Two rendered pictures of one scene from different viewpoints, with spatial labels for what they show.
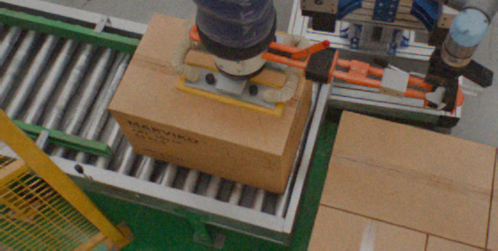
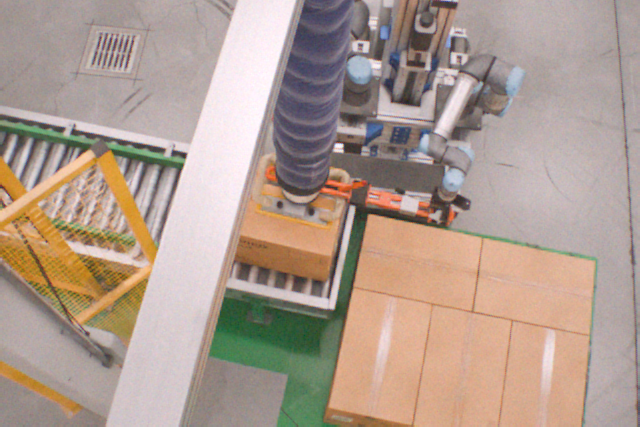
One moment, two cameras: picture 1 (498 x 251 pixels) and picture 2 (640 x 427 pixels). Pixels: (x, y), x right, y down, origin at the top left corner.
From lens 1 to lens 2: 1.51 m
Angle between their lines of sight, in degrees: 8
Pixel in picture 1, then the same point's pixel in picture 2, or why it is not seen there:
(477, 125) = (473, 214)
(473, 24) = (455, 179)
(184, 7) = not seen: hidden behind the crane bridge
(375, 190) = (395, 275)
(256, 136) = (311, 243)
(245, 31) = (313, 180)
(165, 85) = not seen: hidden behind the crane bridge
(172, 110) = (248, 226)
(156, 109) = not seen: hidden behind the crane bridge
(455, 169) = (453, 256)
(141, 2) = (178, 112)
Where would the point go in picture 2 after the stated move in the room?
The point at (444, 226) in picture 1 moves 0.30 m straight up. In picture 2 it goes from (444, 298) to (456, 280)
